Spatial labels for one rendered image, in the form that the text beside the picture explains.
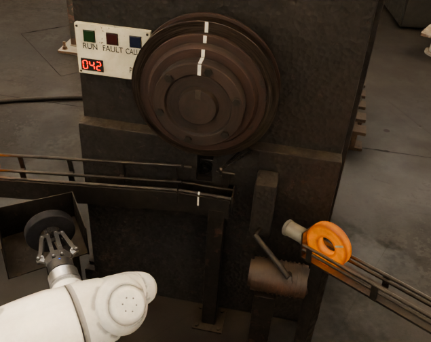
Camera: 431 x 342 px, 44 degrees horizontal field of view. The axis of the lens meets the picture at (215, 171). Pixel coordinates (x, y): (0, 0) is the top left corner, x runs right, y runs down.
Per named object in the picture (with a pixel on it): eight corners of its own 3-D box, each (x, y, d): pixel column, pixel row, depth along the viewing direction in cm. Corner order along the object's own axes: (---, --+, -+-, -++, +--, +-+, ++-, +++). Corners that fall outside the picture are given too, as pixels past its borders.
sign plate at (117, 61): (81, 70, 188) (76, 20, 177) (152, 79, 185) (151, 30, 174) (79, 72, 186) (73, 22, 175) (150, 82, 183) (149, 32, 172)
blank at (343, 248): (322, 262, 182) (315, 267, 180) (306, 221, 180) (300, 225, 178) (358, 263, 170) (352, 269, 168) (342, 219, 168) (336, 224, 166)
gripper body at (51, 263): (49, 286, 157) (43, 263, 164) (78, 277, 160) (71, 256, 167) (46, 269, 152) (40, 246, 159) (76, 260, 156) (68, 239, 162)
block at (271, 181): (252, 216, 205) (258, 166, 191) (272, 220, 204) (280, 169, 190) (248, 235, 197) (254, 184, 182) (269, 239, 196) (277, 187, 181)
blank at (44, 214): (16, 221, 166) (17, 228, 163) (64, 202, 169) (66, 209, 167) (34, 252, 176) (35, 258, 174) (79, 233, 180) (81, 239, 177)
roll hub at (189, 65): (157, 131, 174) (156, 51, 157) (241, 144, 170) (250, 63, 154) (152, 140, 169) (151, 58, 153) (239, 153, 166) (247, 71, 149)
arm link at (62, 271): (83, 293, 157) (79, 278, 161) (81, 273, 151) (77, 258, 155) (52, 302, 154) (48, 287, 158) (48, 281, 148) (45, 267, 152)
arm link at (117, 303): (123, 264, 109) (58, 286, 103) (148, 256, 93) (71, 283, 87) (142, 326, 108) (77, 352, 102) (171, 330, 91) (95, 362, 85)
